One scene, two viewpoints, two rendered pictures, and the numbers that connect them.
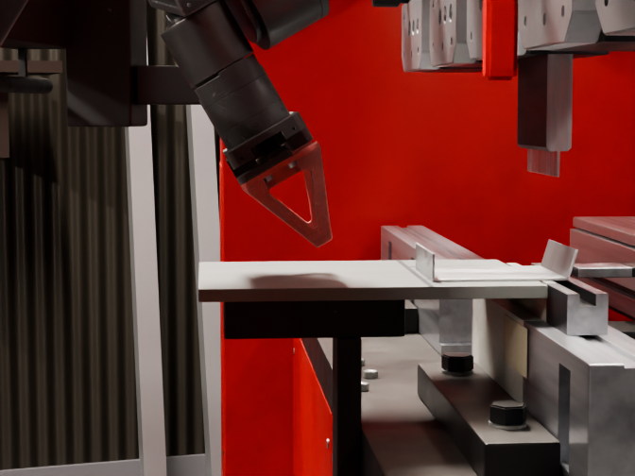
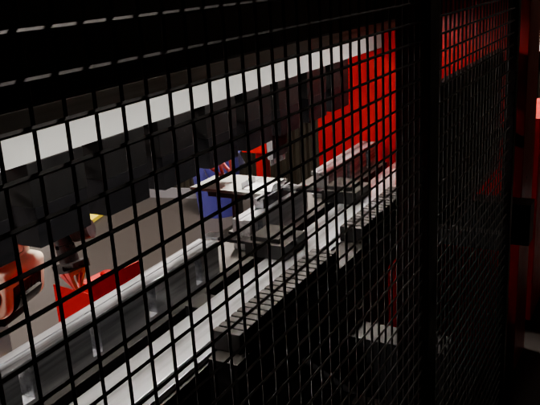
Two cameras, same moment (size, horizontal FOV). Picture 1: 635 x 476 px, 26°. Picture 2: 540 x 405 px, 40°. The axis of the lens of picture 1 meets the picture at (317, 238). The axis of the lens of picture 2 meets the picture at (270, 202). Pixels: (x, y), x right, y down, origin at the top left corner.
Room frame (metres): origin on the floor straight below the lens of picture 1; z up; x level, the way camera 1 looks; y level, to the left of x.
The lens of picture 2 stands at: (-0.78, -1.40, 1.65)
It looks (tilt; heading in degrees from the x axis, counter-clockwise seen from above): 17 degrees down; 33
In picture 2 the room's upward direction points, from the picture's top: 3 degrees counter-clockwise
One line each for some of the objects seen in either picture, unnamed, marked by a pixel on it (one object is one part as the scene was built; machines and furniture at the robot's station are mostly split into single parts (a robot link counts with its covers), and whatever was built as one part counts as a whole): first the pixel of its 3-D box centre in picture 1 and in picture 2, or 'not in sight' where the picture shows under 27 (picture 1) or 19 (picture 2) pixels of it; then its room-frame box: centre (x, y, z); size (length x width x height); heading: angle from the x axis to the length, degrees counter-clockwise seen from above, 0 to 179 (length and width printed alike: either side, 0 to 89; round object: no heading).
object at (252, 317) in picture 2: not in sight; (281, 294); (0.39, -0.64, 1.02); 0.44 x 0.06 x 0.04; 5
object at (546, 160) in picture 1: (543, 115); (277, 147); (1.12, -0.18, 1.13); 0.10 x 0.02 x 0.10; 5
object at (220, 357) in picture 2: not in sight; (336, 283); (0.64, -0.63, 0.94); 1.02 x 0.06 x 0.12; 5
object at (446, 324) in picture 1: (430, 280); (345, 167); (1.67, -0.14, 0.92); 0.50 x 0.06 x 0.10; 5
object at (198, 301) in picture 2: not in sight; (311, 347); (0.55, -0.61, 0.81); 0.64 x 0.08 x 0.14; 95
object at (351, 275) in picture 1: (361, 279); (239, 184); (1.11, -0.04, 1.00); 0.26 x 0.18 x 0.01; 95
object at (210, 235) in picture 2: not in sight; (249, 237); (0.67, -0.38, 1.01); 0.26 x 0.12 x 0.05; 95
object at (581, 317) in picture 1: (552, 296); (274, 194); (1.08, -0.19, 0.99); 0.20 x 0.03 x 0.03; 5
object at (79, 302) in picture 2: not in sight; (99, 295); (0.64, 0.17, 0.75); 0.20 x 0.16 x 0.18; 178
